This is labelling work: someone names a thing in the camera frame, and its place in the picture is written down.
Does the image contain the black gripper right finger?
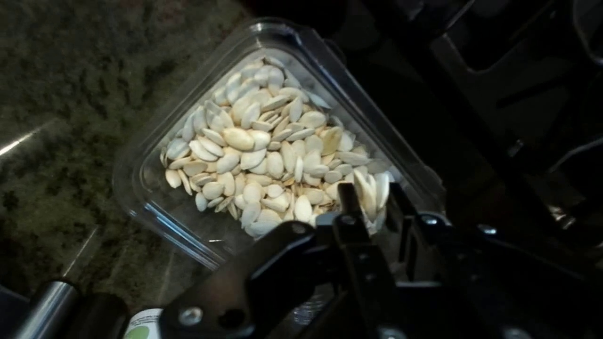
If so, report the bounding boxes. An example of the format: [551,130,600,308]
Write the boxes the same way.
[384,185,603,339]

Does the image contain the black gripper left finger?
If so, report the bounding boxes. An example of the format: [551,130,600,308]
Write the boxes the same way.
[158,200,402,339]

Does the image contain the pile of white seeds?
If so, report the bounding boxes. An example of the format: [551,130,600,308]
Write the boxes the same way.
[158,55,393,242]

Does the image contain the clear plastic container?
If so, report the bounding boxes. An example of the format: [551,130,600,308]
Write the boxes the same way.
[110,17,448,272]

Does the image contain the steel thermos bottle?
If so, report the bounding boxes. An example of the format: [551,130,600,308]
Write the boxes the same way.
[7,279,80,339]

